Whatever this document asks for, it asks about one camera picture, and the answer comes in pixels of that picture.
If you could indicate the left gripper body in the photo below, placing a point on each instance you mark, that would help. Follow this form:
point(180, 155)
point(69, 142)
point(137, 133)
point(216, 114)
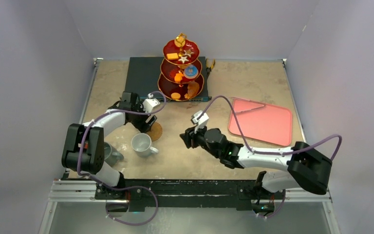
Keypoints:
point(139, 122)

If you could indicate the woven rattan coaster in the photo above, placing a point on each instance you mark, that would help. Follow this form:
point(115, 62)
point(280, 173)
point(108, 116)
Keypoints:
point(155, 132)

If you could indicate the square yellow biscuit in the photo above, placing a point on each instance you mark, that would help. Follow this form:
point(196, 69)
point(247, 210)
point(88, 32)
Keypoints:
point(172, 56)

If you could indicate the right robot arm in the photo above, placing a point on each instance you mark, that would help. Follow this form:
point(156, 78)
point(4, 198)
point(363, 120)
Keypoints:
point(300, 166)

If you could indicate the grey ceramic mug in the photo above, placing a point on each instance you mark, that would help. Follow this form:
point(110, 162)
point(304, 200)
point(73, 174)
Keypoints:
point(112, 155)

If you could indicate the aluminium frame rail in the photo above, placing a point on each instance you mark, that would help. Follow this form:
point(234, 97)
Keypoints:
point(84, 191)

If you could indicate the red three-tier cake stand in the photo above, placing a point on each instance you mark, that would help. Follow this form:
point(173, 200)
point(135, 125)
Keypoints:
point(171, 48)

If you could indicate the round biscuit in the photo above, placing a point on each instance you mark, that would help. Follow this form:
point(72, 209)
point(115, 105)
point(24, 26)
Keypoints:
point(175, 96)

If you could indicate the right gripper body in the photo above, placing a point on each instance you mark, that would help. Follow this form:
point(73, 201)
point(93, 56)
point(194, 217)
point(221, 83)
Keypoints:
point(191, 136)

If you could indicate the brown centred star cookie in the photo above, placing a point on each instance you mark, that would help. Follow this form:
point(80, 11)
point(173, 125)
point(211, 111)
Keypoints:
point(188, 53)

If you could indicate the pink serving tray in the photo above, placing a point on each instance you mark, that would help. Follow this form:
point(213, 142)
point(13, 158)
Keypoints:
point(272, 124)

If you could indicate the white iced star cookie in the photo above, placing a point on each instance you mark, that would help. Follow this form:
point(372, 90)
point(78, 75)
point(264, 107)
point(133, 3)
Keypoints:
point(183, 59)

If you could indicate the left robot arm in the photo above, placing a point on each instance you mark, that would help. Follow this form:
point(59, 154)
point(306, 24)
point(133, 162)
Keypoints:
point(84, 151)

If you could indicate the orange fish shaped cake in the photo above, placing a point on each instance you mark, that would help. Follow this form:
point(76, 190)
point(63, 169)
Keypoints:
point(178, 77)

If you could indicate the blue frosted donut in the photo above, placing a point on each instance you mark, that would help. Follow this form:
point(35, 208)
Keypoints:
point(190, 72)

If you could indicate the pink silicone metal tongs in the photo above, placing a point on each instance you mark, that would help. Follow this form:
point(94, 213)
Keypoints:
point(242, 105)

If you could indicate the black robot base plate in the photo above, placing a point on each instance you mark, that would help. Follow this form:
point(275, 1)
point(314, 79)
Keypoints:
point(243, 195)

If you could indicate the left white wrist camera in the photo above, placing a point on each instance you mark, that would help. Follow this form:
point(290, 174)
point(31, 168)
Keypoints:
point(150, 103)

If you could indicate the brown baked bread piece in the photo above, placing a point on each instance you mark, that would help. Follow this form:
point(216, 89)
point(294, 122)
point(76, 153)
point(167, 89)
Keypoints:
point(193, 89)

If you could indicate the dark network switch box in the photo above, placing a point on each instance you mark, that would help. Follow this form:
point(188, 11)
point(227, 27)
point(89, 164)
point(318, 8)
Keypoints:
point(147, 74)

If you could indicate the round biscuit tray corner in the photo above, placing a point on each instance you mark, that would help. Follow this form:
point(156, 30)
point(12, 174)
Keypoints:
point(180, 41)

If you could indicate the white ceramic mug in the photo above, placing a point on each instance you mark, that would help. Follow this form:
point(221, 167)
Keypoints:
point(141, 143)

